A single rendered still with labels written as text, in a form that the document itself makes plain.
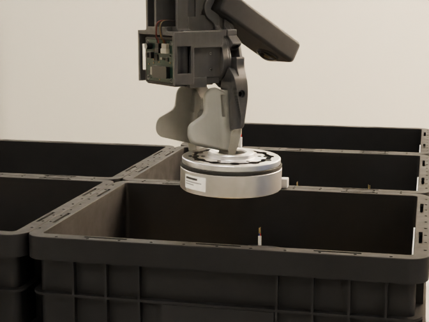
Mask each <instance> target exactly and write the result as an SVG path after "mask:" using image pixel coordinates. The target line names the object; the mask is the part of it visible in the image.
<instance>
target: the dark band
mask: <svg viewBox="0 0 429 322"><path fill-rule="evenodd" d="M181 167H182V168H183V169H186V170H187V171H191V172H194V173H199V174H207V175H213V176H258V175H264V174H271V173H275V172H276V171H279V170H280V169H281V168H282V163H280V165H279V166H278V167H275V168H273V169H268V170H264V171H253V172H220V171H207V170H202V169H196V168H193V167H189V166H187V165H185V164H184V163H182V160H181Z"/></svg>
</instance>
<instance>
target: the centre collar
mask: <svg viewBox="0 0 429 322"><path fill-rule="evenodd" d="M207 156H208V157H209V158H212V159H215V160H225V161H242V160H251V159H253V158H255V152H254V151H253V150H250V149H246V148H237V150H236V153H235V155H230V154H223V153H219V150H216V149H211V150H209V151H208V155H207Z"/></svg>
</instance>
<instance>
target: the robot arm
mask: <svg viewBox="0 0 429 322"><path fill-rule="evenodd" d="M144 43H145V44H144ZM142 44H144V48H145V50H146V69H145V70H143V53H142ZM241 44H243V45H245V46H246V47H248V48H249V49H250V50H252V51H254V53H256V54H258V55H259V56H260V57H261V58H262V59H265V60H266V61H280V62H293V60H294V58H295V56H296V54H297V52H298V50H299V46H300V44H299V42H298V41H297V40H295V39H294V38H293V37H291V36H290V35H289V34H287V33H286V32H285V31H284V30H282V29H281V28H279V27H278V26H277V25H276V24H274V23H273V22H271V21H270V20H269V19H267V18H266V17H265V16H263V15H262V14H261V13H259V12H258V11H257V10H256V9H254V8H253V7H251V6H250V5H249V4H248V3H246V2H245V1H243V0H146V29H142V30H138V52H139V81H146V82H147V83H151V84H159V85H164V86H172V87H179V88H178V90H177V92H176V99H175V105H174V107H173V109H172V110H171V111H169V112H168V113H166V114H164V115H163V116H161V117H159V118H158V120H157V122H156V132H157V134H158V135H159V136H160V137H164V138H167V139H173V140H176V141H182V142H187V143H188V150H189V151H192V150H198V149H203V148H211V149H214V150H219V153H223V154H230V155H235V153H236V150H237V147H238V144H239V141H240V138H241V131H242V128H243V127H244V125H245V116H246V107H247V102H248V82H247V77H246V72H245V58H244V57H243V55H242V50H241ZM214 83H215V84H216V85H217V86H218V87H219V88H221V89H223V90H221V89H218V88H209V89H208V87H207V85H212V84H214Z"/></svg>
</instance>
